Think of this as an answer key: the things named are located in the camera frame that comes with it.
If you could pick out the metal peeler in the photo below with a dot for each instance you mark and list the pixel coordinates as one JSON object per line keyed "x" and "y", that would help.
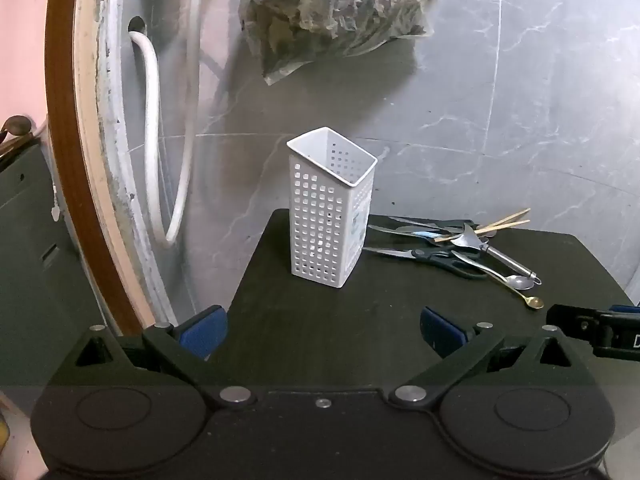
{"x": 505, "y": 259}

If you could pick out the white perforated utensil basket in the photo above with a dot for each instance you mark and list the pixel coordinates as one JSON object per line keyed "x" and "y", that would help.
{"x": 320, "y": 220}

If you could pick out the silver spoon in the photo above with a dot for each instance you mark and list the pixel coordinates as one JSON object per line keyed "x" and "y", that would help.
{"x": 522, "y": 282}

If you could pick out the wooden door frame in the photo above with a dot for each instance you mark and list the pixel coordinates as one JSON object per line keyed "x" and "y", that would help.
{"x": 65, "y": 110}

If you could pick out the brown wooden object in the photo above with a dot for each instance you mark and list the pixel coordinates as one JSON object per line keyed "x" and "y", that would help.
{"x": 15, "y": 125}

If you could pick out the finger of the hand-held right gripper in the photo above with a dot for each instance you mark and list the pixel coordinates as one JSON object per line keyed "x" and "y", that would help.
{"x": 575, "y": 320}

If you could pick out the dark grey box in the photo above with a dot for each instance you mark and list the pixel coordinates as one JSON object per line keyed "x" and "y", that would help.
{"x": 35, "y": 260}

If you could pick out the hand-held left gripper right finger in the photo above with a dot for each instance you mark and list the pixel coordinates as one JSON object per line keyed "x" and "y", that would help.
{"x": 440, "y": 332}

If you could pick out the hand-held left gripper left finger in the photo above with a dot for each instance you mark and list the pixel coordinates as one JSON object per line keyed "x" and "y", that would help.
{"x": 205, "y": 332}

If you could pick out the clear plastic bag of dried greens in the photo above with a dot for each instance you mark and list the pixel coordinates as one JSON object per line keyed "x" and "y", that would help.
{"x": 325, "y": 10}

